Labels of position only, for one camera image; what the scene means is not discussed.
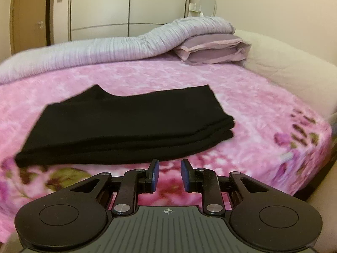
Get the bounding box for cream panelled wardrobe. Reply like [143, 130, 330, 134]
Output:
[68, 0, 191, 42]

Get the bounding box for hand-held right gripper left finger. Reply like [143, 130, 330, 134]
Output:
[71, 159, 160, 217]

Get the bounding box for purple pillow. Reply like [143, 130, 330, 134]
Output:
[172, 33, 252, 65]

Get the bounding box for black pants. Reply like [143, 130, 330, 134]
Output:
[14, 84, 235, 168]

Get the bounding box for cream padded headboard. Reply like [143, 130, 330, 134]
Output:
[234, 29, 337, 118]

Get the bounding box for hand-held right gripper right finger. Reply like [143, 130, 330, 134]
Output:
[181, 159, 269, 217]

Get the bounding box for oval mirror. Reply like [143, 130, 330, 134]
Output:
[201, 0, 217, 16]

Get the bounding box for small white shelf with bottles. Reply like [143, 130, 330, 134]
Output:
[188, 3, 205, 18]

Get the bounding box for pink floral blanket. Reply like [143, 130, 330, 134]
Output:
[0, 53, 333, 223]

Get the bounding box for grey ribbed quilt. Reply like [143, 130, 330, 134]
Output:
[0, 16, 236, 85]

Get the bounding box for wooden door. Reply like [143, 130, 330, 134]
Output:
[10, 0, 51, 55]

